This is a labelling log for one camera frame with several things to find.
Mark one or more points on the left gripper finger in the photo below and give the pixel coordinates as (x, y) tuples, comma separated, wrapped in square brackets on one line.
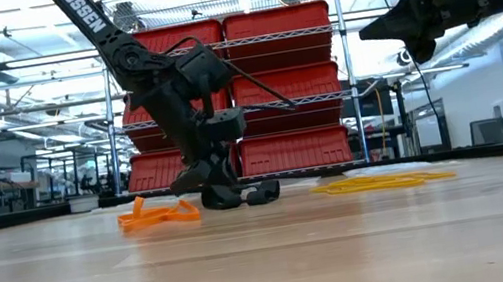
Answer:
[(225, 170), (194, 178)]

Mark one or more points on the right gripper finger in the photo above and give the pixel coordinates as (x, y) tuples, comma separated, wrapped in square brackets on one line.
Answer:
[(396, 19), (423, 47)]

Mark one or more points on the orange rubber band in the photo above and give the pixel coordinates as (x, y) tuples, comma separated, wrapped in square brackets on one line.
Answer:
[(135, 222), (187, 216)]

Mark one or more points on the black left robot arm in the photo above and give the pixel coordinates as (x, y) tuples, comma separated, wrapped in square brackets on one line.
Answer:
[(85, 15)]

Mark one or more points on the black monitor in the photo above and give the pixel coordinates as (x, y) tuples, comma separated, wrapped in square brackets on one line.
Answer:
[(372, 104)]

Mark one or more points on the black framed whiteboard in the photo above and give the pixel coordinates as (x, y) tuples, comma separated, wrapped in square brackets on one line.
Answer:
[(428, 130)]

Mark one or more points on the dark grey monitor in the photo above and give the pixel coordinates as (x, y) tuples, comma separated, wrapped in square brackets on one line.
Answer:
[(488, 133)]

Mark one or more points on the round ceiling camera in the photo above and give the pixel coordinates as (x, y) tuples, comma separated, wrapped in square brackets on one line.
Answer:
[(402, 58)]

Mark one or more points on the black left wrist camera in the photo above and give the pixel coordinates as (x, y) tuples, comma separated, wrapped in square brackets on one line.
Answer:
[(224, 125)]

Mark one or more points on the silver ventilation duct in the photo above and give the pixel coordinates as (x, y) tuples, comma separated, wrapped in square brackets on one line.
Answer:
[(493, 36)]

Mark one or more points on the black aluminium table frame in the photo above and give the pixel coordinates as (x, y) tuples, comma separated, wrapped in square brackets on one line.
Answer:
[(1, 220)]

